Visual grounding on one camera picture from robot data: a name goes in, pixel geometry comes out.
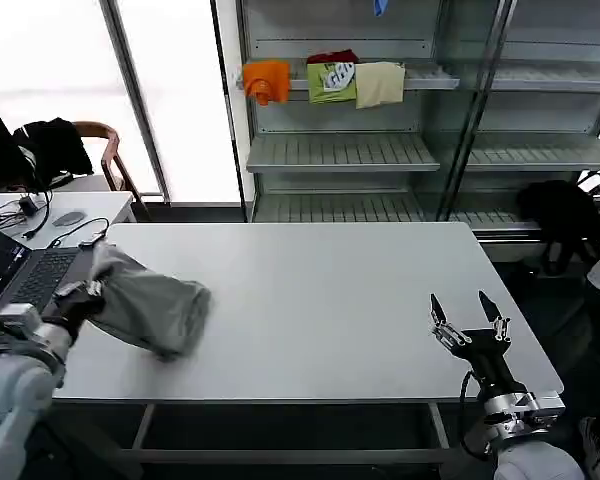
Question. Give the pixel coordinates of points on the dark grey open laptop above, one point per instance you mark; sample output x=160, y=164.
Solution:
x=35, y=275

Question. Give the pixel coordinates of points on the grey table frame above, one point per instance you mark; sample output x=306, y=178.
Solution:
x=290, y=455

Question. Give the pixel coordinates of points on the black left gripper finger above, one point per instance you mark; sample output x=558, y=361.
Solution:
x=69, y=289

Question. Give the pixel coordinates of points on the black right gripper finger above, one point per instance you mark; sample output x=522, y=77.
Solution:
x=495, y=315
x=442, y=322

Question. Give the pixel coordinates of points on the grey printed t-shirt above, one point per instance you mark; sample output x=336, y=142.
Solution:
x=150, y=305

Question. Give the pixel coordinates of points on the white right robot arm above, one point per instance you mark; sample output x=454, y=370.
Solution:
x=530, y=450

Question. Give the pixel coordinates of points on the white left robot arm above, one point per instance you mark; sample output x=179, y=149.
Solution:
x=10, y=390

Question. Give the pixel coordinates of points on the grey window frame post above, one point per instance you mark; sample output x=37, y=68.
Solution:
x=137, y=100

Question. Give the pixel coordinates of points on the small black power adapter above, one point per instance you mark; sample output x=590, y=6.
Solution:
x=28, y=206

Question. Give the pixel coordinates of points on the black jacket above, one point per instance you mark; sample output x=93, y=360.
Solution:
x=55, y=147

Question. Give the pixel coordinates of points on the grey metal shelf rack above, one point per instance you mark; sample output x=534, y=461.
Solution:
x=370, y=150

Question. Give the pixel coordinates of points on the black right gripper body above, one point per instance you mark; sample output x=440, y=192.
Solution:
x=490, y=357

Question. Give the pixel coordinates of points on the black backpack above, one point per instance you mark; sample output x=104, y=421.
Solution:
x=560, y=220

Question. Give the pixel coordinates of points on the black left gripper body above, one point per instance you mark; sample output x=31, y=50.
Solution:
x=77, y=309

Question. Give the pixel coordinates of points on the brown wooden chair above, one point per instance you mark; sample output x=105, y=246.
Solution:
x=111, y=155

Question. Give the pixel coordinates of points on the small white desk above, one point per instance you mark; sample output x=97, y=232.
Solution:
x=105, y=205

